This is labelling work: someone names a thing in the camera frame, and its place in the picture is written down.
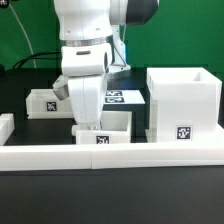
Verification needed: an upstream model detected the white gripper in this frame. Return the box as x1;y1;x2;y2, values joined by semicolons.
53;43;112;130

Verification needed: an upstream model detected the white front drawer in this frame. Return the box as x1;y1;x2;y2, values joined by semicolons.
71;111;132;144

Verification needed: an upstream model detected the white drawer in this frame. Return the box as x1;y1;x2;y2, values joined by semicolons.
26;89;73;119
71;111;132;144

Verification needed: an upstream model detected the white drawer cabinet box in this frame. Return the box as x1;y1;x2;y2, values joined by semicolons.
146;67;224;143

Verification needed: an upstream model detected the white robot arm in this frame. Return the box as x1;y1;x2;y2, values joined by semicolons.
54;0;159;130

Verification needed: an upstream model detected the white rear drawer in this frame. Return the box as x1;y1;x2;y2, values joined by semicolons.
26;89;73;119

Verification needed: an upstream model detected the fiducial marker sheet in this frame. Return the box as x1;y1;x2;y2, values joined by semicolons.
105;90;145;104

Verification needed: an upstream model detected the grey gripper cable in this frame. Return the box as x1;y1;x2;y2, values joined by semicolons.
111;23;129;68

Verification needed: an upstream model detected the white left fence wall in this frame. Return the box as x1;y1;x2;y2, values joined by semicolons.
0;114;15;146

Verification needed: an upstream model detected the white fence wall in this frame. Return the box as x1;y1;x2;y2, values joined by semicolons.
0;142;224;171
0;114;15;146

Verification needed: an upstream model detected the white thin cable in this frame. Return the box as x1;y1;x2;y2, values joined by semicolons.
7;2;38;69

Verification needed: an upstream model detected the black cable bundle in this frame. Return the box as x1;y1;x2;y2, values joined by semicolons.
12;50;63;70

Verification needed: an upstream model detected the white front fence wall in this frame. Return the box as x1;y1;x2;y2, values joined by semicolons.
0;142;224;171

